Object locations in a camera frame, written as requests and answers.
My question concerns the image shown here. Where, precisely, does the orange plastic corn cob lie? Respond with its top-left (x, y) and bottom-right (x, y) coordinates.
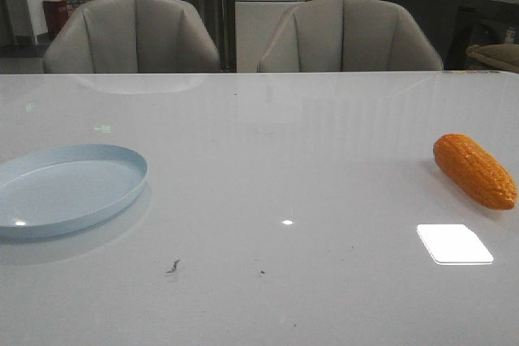
top-left (433, 133), bottom-right (518, 211)

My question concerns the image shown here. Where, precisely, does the light blue round plate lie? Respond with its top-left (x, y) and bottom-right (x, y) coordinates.
top-left (1, 144), bottom-right (148, 239)

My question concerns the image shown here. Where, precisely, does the right grey upholstered chair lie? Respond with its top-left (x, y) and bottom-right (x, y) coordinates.
top-left (257, 0), bottom-right (443, 73)

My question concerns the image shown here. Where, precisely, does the grey upholstered chair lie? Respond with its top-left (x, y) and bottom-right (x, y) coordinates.
top-left (43, 0), bottom-right (220, 74)
top-left (257, 0), bottom-right (443, 73)

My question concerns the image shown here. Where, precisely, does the left grey upholstered chair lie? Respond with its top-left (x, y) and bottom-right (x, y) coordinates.
top-left (43, 0), bottom-right (220, 74)

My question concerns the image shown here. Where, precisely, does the red bin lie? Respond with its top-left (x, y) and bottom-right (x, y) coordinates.
top-left (43, 0), bottom-right (69, 39)

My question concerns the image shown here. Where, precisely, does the tan cushion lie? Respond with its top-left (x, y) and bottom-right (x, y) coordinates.
top-left (465, 44), bottom-right (518, 73)

